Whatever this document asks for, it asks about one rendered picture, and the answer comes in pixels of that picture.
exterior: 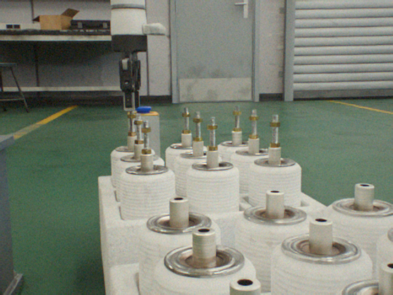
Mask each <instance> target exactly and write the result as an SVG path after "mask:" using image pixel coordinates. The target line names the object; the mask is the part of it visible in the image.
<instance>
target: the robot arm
mask: <svg viewBox="0 0 393 295"><path fill-rule="evenodd" d="M111 9H112V10H111V49H112V50H113V51H114V52H122V53H123V54H122V60H119V74H120V89H122V91H123V92H124V93H123V109H124V110H125V111H134V109H135V108H139V107H140V97H139V89H140V86H141V61H140V60H138V56H137V54H138V53H139V52H147V35H153V36H165V35H166V28H165V27H164V26H162V25H161V24H159V23H154V24H150V25H147V20H146V11H145V0H111ZM126 82H127V84H126Z"/></svg>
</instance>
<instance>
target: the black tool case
mask: <svg viewBox="0 0 393 295"><path fill-rule="evenodd" d="M70 24H71V30H110V29H111V21H110V20H71V21H70Z"/></svg>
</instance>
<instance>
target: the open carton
mask: <svg viewBox="0 0 393 295"><path fill-rule="evenodd" d="M79 12H80V11H79V10H75V9H70V8H67V9H66V10H65V11H64V12H63V13H62V14H61V15H38V16H36V17H34V18H33V19H32V21H33V22H40V26H41V30H71V24H70V21H71V20H72V18H73V16H75V15H77V14H78V13H79Z"/></svg>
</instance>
